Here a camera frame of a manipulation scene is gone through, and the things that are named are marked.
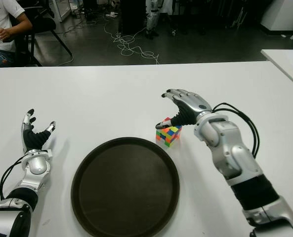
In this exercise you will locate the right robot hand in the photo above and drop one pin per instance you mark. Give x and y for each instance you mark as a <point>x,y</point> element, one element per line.
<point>190,108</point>

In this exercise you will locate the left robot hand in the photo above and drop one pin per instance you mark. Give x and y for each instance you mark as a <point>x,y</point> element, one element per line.
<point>33,140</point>

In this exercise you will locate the multicolour Rubik's cube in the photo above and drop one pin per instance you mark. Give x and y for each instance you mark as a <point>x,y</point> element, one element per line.
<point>171,136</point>

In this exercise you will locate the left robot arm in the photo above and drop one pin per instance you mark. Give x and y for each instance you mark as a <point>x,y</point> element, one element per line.
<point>36,166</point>

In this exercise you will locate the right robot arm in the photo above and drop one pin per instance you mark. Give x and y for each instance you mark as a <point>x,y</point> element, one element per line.
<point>235,158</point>

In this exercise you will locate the dark round plate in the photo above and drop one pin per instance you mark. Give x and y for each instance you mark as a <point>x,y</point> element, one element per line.
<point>125,190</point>

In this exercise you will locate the silver humanoid robot legs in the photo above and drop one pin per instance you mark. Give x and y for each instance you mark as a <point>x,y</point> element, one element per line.
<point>152,19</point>

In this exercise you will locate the white side table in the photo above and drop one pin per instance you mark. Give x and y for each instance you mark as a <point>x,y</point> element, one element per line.
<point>282,61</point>

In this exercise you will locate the black cabinet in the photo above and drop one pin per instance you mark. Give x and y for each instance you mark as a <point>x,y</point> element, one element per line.
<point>132,17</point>

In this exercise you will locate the black office chair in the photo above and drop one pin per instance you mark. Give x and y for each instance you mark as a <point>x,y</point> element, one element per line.
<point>45,24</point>

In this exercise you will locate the white power strip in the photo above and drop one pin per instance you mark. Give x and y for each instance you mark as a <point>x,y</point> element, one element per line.
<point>111,14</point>

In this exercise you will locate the seated person white shirt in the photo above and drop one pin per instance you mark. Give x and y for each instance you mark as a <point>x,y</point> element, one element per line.
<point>0,22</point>

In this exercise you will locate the white display cabinet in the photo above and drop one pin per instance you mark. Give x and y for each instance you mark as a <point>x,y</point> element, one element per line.
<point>62,10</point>

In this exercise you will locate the white pedestal cabinet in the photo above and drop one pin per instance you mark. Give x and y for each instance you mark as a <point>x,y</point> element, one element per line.
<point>282,14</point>

